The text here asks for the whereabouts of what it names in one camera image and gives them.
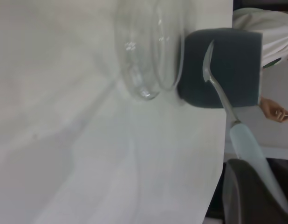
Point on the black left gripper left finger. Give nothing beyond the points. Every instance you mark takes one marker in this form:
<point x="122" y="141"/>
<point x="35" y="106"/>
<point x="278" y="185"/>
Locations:
<point x="246" y="200"/>

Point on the clear round glass lid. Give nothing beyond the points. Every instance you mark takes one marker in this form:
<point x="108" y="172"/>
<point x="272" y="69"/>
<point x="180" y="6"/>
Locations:
<point x="144" y="70"/>

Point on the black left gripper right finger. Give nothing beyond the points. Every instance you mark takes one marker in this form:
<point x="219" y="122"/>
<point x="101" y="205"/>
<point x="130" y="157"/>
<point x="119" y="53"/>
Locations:
<point x="286" y="172"/>

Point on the dark grey ceramic mug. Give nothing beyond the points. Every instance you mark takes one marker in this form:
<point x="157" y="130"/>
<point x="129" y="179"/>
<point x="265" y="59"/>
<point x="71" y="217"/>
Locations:
<point x="235" y="58"/>

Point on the bare hand of bystander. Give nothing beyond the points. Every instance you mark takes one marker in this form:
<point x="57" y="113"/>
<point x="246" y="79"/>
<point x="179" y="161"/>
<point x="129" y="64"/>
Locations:
<point x="272" y="109"/>

